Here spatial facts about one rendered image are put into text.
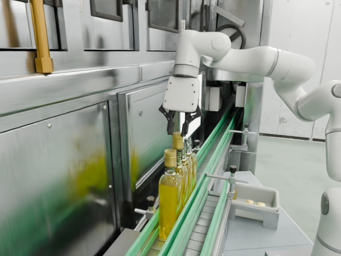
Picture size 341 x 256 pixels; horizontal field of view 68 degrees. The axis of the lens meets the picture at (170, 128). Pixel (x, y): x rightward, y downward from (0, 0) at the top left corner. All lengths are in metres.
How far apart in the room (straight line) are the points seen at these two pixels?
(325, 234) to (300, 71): 0.45
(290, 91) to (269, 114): 3.73
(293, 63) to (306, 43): 3.73
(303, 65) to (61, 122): 0.65
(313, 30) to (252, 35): 2.83
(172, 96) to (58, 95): 0.34
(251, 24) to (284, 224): 1.17
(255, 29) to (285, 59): 0.99
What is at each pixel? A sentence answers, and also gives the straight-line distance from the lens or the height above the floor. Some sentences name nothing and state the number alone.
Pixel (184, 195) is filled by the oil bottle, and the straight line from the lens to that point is 0.83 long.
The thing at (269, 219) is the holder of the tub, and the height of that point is 0.79.
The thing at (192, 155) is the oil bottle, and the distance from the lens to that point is 0.89.
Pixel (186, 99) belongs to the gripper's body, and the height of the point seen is 1.30.
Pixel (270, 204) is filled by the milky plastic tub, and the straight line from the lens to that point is 1.28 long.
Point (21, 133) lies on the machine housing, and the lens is 0.52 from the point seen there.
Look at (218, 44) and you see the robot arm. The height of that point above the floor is 1.45.
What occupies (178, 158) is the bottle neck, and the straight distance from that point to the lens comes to 0.78.
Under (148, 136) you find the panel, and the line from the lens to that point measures 0.88.
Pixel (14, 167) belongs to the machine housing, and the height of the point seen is 1.24.
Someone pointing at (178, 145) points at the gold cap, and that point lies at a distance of 0.76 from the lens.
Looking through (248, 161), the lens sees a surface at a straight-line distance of 1.91.
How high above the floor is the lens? 1.43
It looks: 17 degrees down
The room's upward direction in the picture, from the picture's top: straight up
